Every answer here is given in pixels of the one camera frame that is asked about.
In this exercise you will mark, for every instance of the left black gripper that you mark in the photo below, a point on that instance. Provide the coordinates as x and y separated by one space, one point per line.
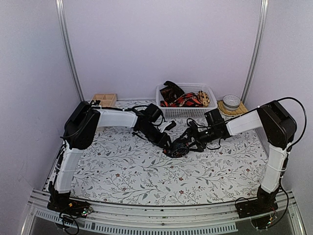
163 141

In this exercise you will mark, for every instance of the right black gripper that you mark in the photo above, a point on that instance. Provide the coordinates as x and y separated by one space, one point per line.
190 132

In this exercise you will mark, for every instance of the dark floral tie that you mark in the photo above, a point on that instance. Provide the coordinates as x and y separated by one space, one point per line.
177 150

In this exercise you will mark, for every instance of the white plastic basket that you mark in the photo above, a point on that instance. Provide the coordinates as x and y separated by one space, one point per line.
187 112

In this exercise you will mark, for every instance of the wooden compartment box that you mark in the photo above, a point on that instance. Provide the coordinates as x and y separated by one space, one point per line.
104 99

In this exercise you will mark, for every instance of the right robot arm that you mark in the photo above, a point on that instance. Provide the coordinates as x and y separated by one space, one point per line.
277 125

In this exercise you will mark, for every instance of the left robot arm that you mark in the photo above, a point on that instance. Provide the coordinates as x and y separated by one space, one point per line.
88 123

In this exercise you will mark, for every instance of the red black tie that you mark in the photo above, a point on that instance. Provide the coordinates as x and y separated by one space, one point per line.
186 100

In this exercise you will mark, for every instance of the yellow spotted tie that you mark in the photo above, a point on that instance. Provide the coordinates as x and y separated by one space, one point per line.
203 98

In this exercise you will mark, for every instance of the dark patterned tie in basket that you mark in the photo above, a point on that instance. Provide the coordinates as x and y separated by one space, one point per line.
171 92

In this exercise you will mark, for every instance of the floral tablecloth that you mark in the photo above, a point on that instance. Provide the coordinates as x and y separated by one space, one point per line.
126 169

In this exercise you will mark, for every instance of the ceramic bowl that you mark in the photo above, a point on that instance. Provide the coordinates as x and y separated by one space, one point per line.
231 102

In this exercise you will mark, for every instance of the bamboo coaster mat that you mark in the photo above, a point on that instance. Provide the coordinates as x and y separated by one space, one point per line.
231 112

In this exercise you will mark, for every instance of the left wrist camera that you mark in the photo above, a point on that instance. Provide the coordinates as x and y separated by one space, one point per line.
168 125

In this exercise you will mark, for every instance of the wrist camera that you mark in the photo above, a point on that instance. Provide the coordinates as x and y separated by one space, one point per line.
168 125
192 125

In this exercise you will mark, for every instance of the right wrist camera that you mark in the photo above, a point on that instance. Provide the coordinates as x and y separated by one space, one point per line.
192 125

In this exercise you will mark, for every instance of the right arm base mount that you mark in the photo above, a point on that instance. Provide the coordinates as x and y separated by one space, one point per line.
265 202

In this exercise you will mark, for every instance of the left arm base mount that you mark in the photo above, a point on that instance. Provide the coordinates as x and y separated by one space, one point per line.
61 202

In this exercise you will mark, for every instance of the front aluminium rail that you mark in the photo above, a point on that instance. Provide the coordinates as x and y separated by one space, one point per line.
118 219

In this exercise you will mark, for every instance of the right aluminium frame post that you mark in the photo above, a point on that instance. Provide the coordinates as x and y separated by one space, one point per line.
256 49

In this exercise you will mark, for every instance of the aluminium frame post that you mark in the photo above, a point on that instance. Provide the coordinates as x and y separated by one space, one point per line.
256 49
65 36

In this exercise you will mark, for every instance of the left aluminium frame post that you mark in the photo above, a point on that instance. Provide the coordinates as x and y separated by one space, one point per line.
65 36

